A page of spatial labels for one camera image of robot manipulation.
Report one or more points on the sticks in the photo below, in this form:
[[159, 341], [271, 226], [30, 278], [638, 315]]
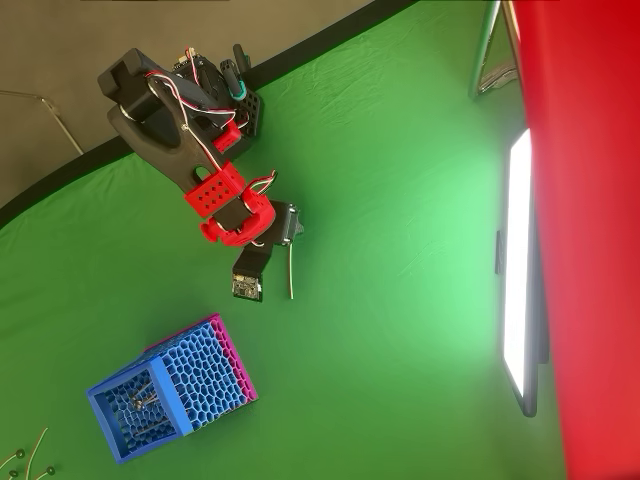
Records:
[[36, 450]]

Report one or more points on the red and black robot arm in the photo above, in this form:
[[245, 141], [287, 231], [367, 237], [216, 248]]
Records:
[[165, 140]]

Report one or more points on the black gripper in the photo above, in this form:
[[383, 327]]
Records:
[[288, 225]]

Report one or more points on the blue and magenta mesh basket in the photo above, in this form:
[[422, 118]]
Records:
[[200, 370]]

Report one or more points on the thin grey metal rod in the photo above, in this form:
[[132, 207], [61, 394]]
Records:
[[20, 94]]

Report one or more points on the green table cloth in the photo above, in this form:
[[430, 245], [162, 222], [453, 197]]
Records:
[[375, 200]]

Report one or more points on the chrome tube stand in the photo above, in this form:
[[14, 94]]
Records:
[[480, 50]]

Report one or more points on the thin white stick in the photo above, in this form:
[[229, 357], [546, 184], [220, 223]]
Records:
[[291, 275]]

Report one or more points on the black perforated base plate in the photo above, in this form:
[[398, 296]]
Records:
[[252, 112]]

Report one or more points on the gripper camera board on bracket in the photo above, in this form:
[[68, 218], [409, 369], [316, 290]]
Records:
[[247, 286]]

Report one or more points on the red blurred mount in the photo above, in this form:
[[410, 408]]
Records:
[[600, 250]]

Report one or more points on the black LED light panel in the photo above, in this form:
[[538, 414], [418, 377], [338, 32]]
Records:
[[517, 250]]

